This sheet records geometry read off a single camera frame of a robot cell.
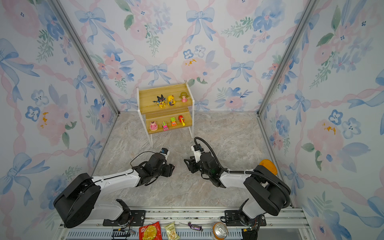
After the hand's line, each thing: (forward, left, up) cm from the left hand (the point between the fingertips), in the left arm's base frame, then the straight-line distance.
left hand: (171, 165), depth 88 cm
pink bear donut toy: (+18, +11, +15) cm, 25 cm away
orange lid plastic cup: (-2, -55, +6) cm, 55 cm away
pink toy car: (+18, +4, +15) cm, 23 cm away
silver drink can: (-33, -24, +8) cm, 41 cm away
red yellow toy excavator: (+24, -6, +14) cm, 28 cm away
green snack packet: (-32, -3, -1) cm, 33 cm away
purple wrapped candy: (-31, -16, -2) cm, 34 cm away
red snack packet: (-32, +6, -2) cm, 33 cm away
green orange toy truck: (+21, -1, +15) cm, 26 cm away
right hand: (+2, -9, +5) cm, 11 cm away
